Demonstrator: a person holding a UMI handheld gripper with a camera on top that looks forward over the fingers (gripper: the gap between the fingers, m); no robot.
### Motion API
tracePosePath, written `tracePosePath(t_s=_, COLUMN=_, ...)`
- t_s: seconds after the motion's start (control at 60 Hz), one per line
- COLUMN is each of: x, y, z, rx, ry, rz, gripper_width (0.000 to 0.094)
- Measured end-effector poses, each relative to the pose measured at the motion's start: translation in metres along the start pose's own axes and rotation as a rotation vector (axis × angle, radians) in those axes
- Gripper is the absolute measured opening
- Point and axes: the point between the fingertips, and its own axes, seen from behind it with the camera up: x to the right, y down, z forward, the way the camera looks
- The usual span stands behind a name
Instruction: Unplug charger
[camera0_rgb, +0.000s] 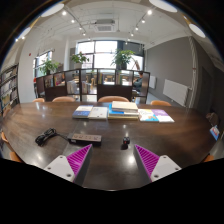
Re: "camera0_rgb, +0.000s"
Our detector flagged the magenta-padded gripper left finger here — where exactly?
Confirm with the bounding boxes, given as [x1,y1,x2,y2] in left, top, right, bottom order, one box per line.
[43,143,94,187]

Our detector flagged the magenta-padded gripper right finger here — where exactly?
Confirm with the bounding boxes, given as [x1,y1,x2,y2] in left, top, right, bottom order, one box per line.
[133,143,183,185]

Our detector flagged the black power strip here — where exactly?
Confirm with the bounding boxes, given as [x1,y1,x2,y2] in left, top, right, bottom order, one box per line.
[67,132,103,147]

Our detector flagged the orange chair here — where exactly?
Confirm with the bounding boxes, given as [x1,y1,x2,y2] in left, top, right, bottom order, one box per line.
[150,99,172,107]
[2,106,11,118]
[51,95,77,103]
[0,131,10,145]
[8,151,25,164]
[31,97,46,104]
[202,154,216,164]
[97,95,130,103]

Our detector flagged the purple booklet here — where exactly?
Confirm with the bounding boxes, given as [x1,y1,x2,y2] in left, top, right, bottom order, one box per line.
[151,108,176,124]

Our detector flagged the light blue booklet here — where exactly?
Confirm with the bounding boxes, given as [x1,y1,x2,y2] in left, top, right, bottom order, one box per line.
[137,108,160,123]

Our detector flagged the dark blue book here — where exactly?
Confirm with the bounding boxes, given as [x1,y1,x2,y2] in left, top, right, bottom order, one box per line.
[71,104,95,120]

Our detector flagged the small blue book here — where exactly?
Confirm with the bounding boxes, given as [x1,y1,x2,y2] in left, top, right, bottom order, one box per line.
[209,124,221,142]

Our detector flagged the tan book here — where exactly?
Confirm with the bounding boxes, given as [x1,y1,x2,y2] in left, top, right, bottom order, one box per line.
[107,113,140,121]

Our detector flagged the white flat book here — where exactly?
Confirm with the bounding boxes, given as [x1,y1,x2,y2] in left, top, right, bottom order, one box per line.
[87,106,110,121]

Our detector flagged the thick white book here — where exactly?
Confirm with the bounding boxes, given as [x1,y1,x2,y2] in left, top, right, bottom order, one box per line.
[111,100,139,113]

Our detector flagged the person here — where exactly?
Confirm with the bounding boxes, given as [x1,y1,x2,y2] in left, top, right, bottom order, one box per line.
[132,70,145,93]

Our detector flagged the dark low shelf unit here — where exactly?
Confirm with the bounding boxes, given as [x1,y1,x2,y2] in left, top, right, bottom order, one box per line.
[35,67,151,103]

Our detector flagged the potted green plant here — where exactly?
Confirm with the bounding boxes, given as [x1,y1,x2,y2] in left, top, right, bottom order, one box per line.
[111,48,135,71]
[70,51,91,70]
[37,57,61,76]

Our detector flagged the large glass window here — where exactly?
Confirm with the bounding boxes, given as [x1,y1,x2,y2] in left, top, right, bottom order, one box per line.
[76,40,145,71]

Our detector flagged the ceiling air conditioner unit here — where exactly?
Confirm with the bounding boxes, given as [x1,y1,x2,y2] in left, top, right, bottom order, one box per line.
[92,18,117,34]

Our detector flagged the ceiling spot lights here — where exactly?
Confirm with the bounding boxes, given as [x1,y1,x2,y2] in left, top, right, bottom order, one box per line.
[14,8,155,45]

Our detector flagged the black coiled power cable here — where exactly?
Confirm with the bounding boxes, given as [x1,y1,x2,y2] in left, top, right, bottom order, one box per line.
[34,127,70,147]

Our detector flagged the large white wall radiator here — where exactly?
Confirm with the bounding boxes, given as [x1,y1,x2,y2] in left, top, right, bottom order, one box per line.
[162,78,193,108]

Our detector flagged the small white wall radiator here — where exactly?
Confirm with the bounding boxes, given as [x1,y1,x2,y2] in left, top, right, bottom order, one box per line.
[148,75,157,90]

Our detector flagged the tall wall bookshelf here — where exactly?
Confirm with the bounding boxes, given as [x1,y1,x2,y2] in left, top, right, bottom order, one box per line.
[0,63,20,113]

